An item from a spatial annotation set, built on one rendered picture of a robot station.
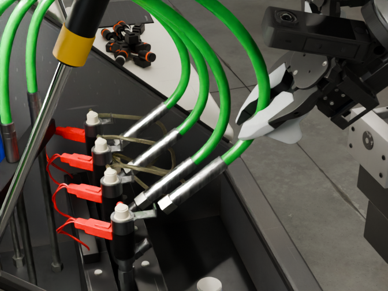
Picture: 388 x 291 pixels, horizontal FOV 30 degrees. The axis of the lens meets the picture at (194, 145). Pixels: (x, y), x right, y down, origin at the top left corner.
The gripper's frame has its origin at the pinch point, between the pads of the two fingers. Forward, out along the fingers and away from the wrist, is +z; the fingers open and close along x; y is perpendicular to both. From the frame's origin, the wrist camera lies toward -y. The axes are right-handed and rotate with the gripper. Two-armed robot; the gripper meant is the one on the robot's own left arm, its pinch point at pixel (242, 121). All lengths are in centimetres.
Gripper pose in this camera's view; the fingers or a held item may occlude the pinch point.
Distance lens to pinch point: 85.9
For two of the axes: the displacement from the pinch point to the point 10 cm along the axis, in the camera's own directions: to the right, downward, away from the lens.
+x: -0.6, -6.9, 7.2
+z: -6.9, 5.4, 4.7
